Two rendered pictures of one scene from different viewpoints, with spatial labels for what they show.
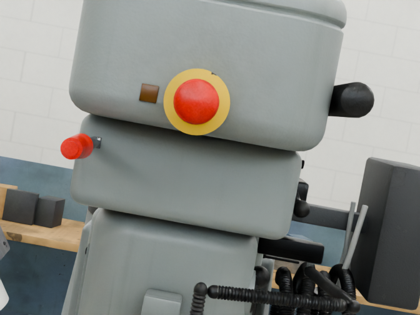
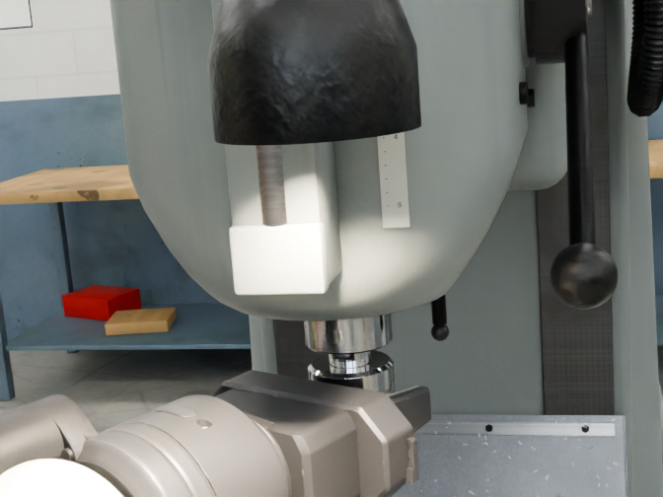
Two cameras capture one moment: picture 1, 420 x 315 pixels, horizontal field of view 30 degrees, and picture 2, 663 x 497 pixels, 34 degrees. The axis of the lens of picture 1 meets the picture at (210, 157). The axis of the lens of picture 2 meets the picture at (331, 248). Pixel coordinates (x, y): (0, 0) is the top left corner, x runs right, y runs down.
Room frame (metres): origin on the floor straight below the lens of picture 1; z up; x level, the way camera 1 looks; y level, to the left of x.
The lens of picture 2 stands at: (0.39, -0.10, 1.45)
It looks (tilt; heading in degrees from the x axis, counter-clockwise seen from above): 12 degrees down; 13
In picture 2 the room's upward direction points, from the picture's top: 4 degrees counter-clockwise
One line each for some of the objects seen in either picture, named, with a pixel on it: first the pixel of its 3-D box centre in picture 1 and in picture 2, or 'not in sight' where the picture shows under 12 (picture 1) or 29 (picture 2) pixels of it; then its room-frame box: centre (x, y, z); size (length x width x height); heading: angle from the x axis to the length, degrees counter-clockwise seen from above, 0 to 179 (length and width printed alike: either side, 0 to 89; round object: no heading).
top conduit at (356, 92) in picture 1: (320, 101); not in sight; (0.98, -0.12, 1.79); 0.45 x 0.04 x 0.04; 0
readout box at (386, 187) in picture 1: (394, 229); not in sight; (1.25, -0.31, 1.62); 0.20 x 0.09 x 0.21; 0
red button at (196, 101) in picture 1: (196, 101); not in sight; (0.69, 0.02, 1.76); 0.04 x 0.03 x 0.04; 90
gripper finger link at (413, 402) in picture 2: not in sight; (400, 421); (0.93, -0.01, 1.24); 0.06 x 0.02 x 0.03; 155
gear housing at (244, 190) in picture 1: (190, 166); not in sight; (0.99, 0.02, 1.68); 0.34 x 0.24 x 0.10; 0
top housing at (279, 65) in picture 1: (208, 63); not in sight; (0.96, 0.02, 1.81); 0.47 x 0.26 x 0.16; 0
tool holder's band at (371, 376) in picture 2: not in sight; (350, 369); (0.95, 0.02, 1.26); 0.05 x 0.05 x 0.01
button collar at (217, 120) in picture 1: (197, 102); not in sight; (0.72, 0.02, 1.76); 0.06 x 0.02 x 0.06; 90
